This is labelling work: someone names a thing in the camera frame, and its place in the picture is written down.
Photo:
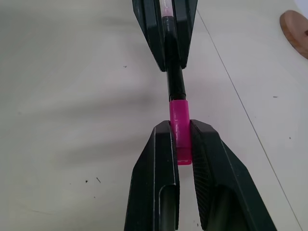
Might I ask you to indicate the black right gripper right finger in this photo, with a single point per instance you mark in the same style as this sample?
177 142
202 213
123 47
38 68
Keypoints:
216 173

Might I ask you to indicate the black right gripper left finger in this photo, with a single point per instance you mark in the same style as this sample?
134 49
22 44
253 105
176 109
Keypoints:
154 168

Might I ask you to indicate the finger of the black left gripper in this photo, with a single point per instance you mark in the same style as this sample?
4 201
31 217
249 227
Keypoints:
151 29
185 29

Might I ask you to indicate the black marker with pink label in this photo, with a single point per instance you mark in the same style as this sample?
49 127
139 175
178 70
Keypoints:
176 81

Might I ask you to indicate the pink marker cap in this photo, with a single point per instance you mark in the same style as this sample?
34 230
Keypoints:
179 113

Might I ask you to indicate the round wooden disc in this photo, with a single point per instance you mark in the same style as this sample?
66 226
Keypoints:
296 31

